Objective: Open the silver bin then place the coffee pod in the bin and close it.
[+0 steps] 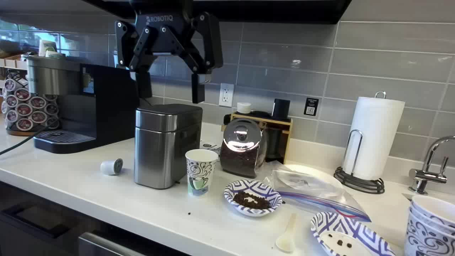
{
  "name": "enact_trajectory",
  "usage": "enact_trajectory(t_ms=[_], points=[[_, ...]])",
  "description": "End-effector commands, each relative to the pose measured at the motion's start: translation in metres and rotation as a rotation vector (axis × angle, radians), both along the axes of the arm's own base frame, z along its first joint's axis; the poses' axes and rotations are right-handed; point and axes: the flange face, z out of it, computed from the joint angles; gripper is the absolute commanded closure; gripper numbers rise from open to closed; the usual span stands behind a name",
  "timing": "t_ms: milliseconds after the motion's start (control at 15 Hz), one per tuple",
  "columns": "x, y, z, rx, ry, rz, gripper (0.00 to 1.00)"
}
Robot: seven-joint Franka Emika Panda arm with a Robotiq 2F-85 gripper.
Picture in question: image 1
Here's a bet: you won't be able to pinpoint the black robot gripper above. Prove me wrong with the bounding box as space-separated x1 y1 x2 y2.
117 11 223 103

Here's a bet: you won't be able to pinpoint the silver steel bin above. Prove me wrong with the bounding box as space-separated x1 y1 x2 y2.
134 103 203 189

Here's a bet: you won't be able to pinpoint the white coffee pod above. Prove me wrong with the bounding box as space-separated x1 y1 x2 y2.
100 158 124 176

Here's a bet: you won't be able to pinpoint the black silver Keurig coffee maker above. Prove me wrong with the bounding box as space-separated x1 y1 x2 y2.
27 57 139 153

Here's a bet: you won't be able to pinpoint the glass jar of coffee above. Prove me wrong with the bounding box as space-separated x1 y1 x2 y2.
220 119 267 177

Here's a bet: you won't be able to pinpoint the patterned plate with coffee grounds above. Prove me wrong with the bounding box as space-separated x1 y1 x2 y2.
223 179 282 217

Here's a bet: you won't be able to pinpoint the coffee pod carousel rack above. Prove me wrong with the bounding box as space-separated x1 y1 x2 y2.
2 78 61 133

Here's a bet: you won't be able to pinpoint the patterned paper cup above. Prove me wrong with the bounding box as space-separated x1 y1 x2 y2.
185 149 218 196

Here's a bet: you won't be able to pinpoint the wooden condiment organizer box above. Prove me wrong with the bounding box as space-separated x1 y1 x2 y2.
226 111 293 162

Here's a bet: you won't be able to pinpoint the clear zip plastic bag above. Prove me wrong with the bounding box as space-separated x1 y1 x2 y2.
270 163 371 222

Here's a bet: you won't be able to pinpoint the white plastic spoon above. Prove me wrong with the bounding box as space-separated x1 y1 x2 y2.
275 214 296 253

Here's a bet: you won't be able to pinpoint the dark cabinet drawers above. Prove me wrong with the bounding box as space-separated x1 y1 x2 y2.
0 182 188 256

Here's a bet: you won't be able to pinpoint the white paper towel roll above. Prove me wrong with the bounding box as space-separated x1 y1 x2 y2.
341 96 405 180

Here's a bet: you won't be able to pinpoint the blue patterned paper plate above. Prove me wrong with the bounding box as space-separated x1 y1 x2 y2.
310 212 395 256

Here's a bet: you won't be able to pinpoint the chrome sink faucet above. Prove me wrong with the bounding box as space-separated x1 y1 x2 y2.
410 135 455 195

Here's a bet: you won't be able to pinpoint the stack of patterned bowls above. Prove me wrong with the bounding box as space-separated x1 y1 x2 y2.
404 195 455 256

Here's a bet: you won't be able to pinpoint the white wall power outlet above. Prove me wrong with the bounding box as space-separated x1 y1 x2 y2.
219 82 233 106

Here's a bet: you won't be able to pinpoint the black wire towel holder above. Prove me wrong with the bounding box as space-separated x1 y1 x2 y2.
333 129 385 195

